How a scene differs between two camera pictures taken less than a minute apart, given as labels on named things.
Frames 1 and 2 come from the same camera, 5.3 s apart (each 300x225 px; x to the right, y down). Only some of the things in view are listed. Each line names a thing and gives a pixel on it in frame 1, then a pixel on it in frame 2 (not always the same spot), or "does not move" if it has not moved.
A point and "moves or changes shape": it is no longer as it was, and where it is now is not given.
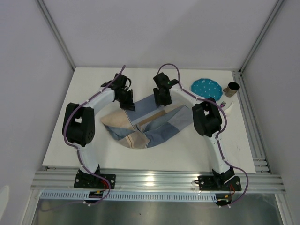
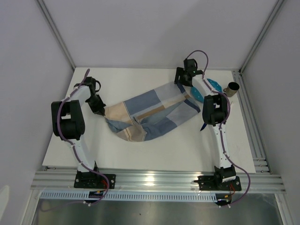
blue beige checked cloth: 150,124 moves or changes shape
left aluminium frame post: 55,32 does not move
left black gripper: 130,105 → 99,109
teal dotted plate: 206,88 does not move
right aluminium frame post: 272,18 does not move
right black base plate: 225,182 does not move
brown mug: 232,88 does not move
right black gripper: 158,101 → 179,72
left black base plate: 94,181 does not move
